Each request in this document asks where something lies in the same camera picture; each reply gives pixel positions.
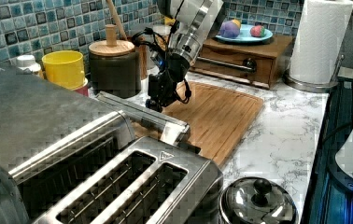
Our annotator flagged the oven door with handle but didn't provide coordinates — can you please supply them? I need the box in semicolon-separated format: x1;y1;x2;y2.
96;91;191;146

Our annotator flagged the silver slot toaster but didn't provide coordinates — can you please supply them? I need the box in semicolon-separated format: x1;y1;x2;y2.
34;137;223;224

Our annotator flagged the light blue plate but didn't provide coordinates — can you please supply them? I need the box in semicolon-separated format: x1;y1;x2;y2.
216;25;273;43

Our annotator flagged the yellow toy lemon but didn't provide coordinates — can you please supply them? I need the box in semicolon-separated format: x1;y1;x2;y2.
230;20;241;29

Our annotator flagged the wooden cutting board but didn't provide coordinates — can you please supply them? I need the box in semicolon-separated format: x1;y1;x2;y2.
132;81;264;167

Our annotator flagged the clear jar with pasta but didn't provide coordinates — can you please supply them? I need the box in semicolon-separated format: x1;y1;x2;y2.
152;24;171;50

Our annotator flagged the dark canister with wooden lid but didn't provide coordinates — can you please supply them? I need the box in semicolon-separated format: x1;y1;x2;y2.
89;24;141;98

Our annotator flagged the paper towel holder base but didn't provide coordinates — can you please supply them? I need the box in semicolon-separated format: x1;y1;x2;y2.
282;54;345;93

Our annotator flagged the wooden drawer box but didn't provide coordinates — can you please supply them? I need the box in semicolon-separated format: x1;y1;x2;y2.
191;35;292;90

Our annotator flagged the silver toaster oven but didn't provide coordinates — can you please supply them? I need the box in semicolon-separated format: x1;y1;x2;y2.
0;63;134;224

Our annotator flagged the wooden spoon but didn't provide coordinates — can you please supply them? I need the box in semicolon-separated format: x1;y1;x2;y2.
106;0;128;40

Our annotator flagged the white bottle with cap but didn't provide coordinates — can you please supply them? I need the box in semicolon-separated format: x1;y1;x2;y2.
16;55;41;76

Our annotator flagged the yellow cup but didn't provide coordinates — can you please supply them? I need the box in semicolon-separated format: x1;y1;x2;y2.
42;50;85;90

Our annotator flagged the paper towel roll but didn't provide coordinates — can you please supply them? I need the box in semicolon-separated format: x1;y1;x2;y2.
289;0;353;84

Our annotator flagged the steel pot lid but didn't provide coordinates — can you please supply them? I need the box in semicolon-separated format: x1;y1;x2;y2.
219;176;299;224

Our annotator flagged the purple toy eggplant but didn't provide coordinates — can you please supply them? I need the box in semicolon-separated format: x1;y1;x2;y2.
219;21;240;38

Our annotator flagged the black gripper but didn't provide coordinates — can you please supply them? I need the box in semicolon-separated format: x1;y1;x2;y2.
145;53;191;112

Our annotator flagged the red toy strawberry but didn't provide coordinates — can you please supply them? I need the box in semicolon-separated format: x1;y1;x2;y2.
250;25;265;37

